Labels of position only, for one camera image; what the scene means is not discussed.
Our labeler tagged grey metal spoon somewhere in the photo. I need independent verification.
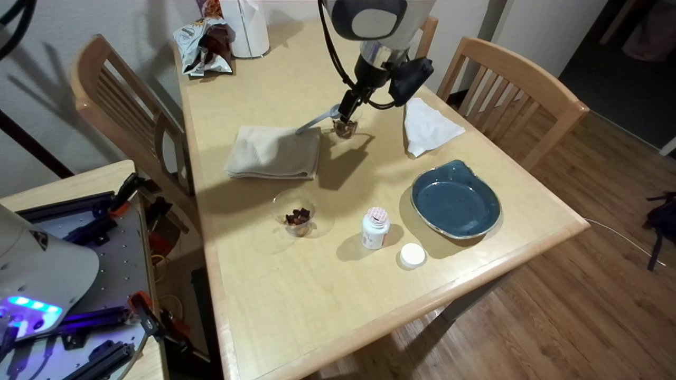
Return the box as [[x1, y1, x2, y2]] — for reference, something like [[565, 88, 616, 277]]
[[295, 104, 343, 135]]

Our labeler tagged beige folded towel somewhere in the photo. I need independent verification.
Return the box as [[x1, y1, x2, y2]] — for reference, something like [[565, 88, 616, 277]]
[[223, 125, 322, 181]]

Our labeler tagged white paper towel roll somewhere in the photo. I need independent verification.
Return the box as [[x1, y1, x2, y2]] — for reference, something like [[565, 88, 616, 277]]
[[219, 0, 271, 59]]

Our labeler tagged clear plastic cup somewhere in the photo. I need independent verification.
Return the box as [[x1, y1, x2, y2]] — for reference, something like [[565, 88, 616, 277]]
[[331, 107, 363, 141], [271, 191, 318, 238]]

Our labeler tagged wooden chair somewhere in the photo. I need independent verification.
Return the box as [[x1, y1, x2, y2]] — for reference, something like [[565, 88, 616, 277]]
[[414, 16, 439, 60], [71, 34, 197, 233], [436, 36, 590, 173]]

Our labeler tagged white paper napkin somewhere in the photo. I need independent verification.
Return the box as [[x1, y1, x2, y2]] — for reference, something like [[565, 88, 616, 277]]
[[403, 97, 466, 159]]

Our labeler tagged blue ceramic plate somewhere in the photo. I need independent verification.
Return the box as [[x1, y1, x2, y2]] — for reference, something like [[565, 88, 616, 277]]
[[410, 159, 502, 240]]

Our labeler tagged white pill bottle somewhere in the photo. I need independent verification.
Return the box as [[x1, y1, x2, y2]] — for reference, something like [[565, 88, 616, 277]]
[[361, 206, 391, 250]]

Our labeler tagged silver snack bag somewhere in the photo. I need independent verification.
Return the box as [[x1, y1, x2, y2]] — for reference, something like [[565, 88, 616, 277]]
[[173, 16, 236, 78]]

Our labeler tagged white bottle cap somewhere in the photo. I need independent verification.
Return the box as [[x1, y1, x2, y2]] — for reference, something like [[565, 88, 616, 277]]
[[399, 242, 427, 269]]

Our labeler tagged black and orange clamp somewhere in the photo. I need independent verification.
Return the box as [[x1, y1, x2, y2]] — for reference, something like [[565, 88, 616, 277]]
[[107, 173, 147, 218], [127, 290, 165, 345]]

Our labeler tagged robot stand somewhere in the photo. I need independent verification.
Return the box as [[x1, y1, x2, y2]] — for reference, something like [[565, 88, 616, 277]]
[[0, 160, 171, 380]]

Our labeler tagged dark backpack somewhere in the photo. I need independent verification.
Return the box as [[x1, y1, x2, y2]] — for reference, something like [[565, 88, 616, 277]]
[[642, 191, 676, 273]]

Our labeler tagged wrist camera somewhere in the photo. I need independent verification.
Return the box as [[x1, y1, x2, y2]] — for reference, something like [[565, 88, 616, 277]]
[[388, 56, 435, 107]]

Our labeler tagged white cable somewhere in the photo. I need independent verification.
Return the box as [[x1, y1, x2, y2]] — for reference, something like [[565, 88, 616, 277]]
[[583, 217, 656, 261]]

